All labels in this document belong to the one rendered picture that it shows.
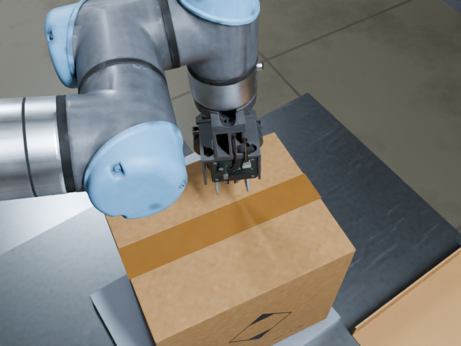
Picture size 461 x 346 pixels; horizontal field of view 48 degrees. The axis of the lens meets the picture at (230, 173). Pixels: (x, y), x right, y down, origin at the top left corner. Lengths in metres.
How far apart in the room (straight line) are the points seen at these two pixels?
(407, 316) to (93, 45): 0.78
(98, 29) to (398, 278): 0.79
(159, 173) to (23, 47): 2.58
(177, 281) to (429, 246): 0.59
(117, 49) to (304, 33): 2.42
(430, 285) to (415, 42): 1.98
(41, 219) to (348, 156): 0.69
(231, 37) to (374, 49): 2.34
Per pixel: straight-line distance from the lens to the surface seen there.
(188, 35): 0.47
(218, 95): 0.53
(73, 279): 1.06
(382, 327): 1.02
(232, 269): 0.71
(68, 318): 1.04
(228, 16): 0.46
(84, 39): 0.47
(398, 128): 2.44
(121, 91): 0.40
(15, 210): 1.19
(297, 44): 2.75
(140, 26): 0.47
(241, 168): 0.62
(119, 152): 0.36
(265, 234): 0.73
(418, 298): 1.06
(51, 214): 1.15
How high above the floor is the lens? 1.76
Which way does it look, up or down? 54 degrees down
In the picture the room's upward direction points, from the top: straight up
